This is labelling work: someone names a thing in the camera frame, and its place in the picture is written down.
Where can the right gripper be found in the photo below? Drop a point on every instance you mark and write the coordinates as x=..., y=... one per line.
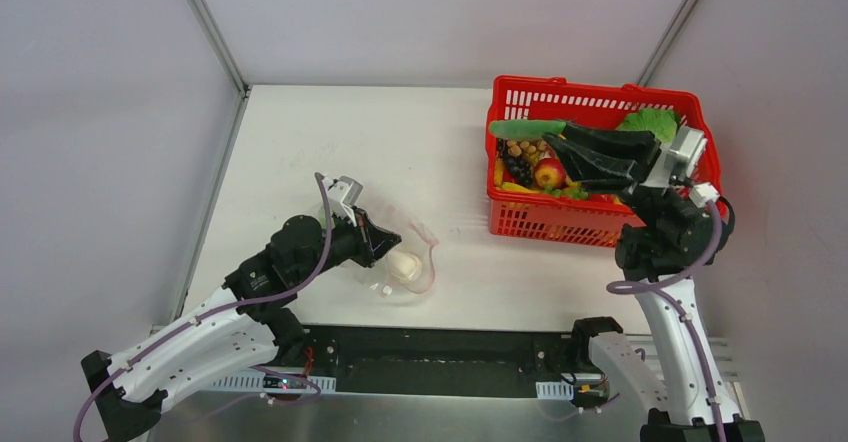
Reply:
x=645, y=163

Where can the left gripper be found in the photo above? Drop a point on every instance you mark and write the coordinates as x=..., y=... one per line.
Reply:
x=361, y=240

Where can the white green napa cabbage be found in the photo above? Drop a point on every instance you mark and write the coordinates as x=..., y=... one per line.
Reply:
x=404, y=266

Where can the clear zip top bag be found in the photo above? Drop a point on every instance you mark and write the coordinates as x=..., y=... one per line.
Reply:
x=416, y=238

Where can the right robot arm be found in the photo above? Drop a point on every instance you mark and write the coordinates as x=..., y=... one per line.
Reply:
x=681, y=230

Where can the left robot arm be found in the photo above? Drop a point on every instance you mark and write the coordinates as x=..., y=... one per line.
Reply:
x=244, y=323

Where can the green grape bunch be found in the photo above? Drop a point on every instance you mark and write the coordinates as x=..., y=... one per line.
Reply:
x=572, y=192

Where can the large green lettuce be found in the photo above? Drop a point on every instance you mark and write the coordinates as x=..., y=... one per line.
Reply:
x=662, y=123

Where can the red apple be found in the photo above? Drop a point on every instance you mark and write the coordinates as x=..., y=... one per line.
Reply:
x=549, y=174

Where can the red plastic basket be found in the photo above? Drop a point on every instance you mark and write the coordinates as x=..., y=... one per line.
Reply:
x=596, y=221

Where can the dark purple grape bunch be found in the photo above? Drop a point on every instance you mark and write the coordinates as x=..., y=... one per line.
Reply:
x=515, y=162

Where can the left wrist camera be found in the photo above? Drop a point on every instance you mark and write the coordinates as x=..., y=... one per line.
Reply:
x=342, y=194

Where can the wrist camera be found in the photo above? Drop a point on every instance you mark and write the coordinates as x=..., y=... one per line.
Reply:
x=683, y=156
x=342, y=194

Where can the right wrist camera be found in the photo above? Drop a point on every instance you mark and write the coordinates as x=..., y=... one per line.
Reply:
x=683, y=156

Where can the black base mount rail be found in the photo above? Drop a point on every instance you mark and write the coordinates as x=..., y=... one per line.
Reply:
x=441, y=362

